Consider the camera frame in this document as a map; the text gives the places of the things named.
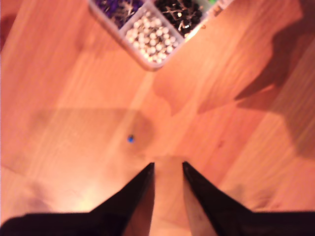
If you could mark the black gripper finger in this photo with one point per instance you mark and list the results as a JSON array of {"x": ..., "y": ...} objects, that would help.
[
  {"x": 206, "y": 196},
  {"x": 133, "y": 196}
]

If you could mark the blue-headed push pin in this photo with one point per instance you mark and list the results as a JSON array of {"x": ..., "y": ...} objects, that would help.
[{"x": 130, "y": 139}]

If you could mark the clear plastic pin organiser box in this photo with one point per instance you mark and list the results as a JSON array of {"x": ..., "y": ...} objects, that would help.
[{"x": 152, "y": 39}]

